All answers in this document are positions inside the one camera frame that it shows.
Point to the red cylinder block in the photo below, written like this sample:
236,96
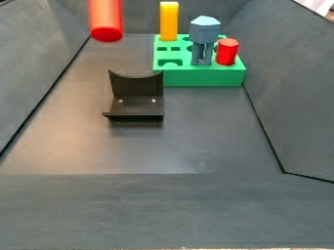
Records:
105,20

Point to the blue pentagon block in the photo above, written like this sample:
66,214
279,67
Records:
203,35

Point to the red hexagonal block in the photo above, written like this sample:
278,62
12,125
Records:
227,51

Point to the yellow rectangular block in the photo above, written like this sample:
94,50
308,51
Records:
168,20

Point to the black cradle stand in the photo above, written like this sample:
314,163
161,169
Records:
136,96

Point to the green shape sorter base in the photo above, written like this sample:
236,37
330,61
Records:
171,59

